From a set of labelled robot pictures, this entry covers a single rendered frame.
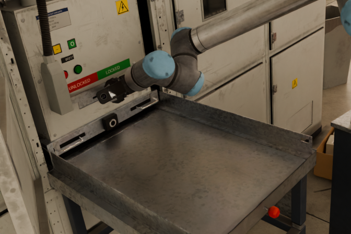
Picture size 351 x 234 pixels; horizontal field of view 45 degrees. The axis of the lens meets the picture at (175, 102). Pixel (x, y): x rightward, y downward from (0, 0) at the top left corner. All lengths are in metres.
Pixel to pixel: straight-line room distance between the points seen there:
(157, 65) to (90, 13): 0.39
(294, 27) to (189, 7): 0.91
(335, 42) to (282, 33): 1.38
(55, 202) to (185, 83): 0.65
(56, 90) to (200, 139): 0.54
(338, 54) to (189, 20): 2.24
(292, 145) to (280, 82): 1.10
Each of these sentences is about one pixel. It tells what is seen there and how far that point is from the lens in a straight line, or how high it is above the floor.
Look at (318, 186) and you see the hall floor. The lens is 2.71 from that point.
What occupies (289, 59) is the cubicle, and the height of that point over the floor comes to 0.73.
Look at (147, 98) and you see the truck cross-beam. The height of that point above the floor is 0.91.
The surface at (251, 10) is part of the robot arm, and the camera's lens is 1.31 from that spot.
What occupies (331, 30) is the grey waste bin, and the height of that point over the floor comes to 0.54.
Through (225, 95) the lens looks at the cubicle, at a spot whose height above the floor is 0.74.
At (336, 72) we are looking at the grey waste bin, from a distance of 3.92.
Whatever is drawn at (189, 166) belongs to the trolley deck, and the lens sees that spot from 1.41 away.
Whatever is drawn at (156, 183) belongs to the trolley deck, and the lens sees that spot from 1.35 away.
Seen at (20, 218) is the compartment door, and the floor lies 1.15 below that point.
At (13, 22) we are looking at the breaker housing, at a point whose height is 1.36.
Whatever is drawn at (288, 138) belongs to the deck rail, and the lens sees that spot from 1.46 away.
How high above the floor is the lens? 1.64
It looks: 25 degrees down
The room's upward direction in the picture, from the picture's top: 7 degrees counter-clockwise
